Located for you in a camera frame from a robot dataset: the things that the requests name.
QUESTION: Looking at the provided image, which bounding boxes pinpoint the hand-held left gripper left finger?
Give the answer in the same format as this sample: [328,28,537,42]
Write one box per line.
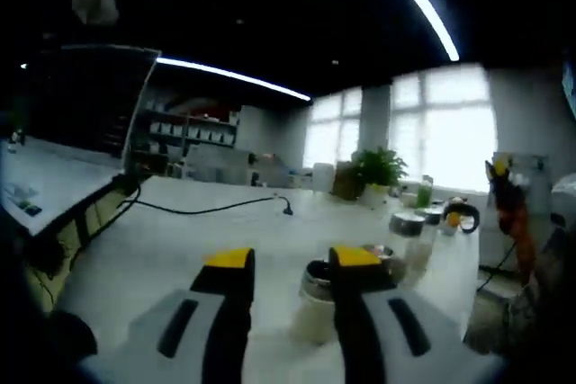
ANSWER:
[80,246,257,384]

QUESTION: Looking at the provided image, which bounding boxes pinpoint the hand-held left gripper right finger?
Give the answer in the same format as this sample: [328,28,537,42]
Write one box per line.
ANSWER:
[327,245,501,384]

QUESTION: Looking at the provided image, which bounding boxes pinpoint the clear seasoning bottle brown contents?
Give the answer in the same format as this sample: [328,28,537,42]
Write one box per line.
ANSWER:
[359,243,409,289]

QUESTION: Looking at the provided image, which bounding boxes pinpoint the green drink bottle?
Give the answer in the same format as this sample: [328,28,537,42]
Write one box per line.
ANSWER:
[416,175,436,210]

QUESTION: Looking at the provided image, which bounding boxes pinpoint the black loop orange tool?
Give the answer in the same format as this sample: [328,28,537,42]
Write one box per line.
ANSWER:
[443,202,482,236]

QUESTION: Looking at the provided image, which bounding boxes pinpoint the large bright window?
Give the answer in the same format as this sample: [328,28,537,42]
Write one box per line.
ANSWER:
[390,67,499,192]

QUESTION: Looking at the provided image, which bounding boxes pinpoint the operator with white headset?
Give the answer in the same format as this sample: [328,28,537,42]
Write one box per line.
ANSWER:
[463,221,576,358]

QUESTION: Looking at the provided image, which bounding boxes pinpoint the black laptop stand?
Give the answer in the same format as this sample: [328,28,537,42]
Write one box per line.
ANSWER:
[29,173,141,271]

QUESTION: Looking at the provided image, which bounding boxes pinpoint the green potted plant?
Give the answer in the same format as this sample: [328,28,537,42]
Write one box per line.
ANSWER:
[353,146,409,205]

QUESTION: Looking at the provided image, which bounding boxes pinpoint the brown box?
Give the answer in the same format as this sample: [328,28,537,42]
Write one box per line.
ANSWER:
[331,161,366,201]

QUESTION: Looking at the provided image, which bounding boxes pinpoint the white laptop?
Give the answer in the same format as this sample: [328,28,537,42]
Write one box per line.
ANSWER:
[0,44,161,237]

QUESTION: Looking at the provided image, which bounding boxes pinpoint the narrow bright window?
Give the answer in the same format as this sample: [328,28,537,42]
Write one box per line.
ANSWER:
[305,89,364,170]

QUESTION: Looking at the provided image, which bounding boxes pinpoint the white mesh office chair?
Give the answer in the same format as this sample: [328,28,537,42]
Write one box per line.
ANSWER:
[183,145,254,188]

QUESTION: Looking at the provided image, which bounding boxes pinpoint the white plastic container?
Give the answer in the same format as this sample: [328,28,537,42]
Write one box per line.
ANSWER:
[311,162,337,193]

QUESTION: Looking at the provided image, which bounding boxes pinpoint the long curved ceiling light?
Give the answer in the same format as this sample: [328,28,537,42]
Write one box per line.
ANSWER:
[366,0,461,62]

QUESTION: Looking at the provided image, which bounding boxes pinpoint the white storage shelving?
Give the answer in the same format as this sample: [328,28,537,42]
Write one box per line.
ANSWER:
[134,100,240,178]

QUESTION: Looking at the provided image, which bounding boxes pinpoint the straight ceiling light strip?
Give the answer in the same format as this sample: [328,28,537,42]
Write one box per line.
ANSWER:
[155,56,313,103]

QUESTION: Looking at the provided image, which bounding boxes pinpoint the black power cable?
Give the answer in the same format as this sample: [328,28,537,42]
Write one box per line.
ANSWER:
[115,185,294,219]

